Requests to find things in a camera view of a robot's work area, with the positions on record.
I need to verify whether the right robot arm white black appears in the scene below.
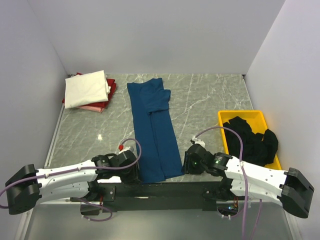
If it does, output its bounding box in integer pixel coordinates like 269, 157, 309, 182
183, 144, 315, 219

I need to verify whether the folded red t shirt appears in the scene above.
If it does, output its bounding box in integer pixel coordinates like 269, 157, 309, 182
61, 72, 117, 109

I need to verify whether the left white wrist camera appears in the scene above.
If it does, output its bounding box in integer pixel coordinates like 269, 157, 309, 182
118, 144, 134, 154

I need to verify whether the aluminium frame rail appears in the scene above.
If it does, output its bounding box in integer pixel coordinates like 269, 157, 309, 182
14, 104, 65, 240

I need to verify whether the blue t shirt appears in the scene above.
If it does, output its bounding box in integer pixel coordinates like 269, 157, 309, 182
127, 78, 183, 184

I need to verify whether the folded white t shirt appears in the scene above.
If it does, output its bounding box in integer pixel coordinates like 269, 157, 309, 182
64, 69, 112, 110

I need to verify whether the black base beam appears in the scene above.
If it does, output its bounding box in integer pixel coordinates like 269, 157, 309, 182
81, 181, 244, 212

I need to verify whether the black t shirt in bin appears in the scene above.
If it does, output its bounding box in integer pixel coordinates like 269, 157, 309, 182
223, 116, 279, 167

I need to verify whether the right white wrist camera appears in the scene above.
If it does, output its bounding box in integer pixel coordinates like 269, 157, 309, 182
190, 135, 206, 148

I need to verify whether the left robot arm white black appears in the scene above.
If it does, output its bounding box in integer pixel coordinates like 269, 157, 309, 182
2, 149, 141, 215

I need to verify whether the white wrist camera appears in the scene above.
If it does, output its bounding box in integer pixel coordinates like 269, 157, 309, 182
118, 144, 134, 154
190, 135, 206, 148

